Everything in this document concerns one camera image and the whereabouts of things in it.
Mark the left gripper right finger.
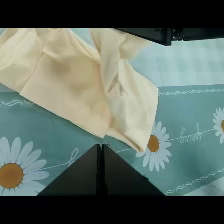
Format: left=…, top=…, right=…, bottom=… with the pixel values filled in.
left=101, top=143, right=165, bottom=197

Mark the cream shirt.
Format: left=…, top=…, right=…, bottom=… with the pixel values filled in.
left=0, top=28, right=160, bottom=153

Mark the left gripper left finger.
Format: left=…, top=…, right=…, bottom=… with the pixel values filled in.
left=37, top=143, right=101, bottom=197

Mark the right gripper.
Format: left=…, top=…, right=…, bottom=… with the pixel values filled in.
left=115, top=28, right=224, bottom=47

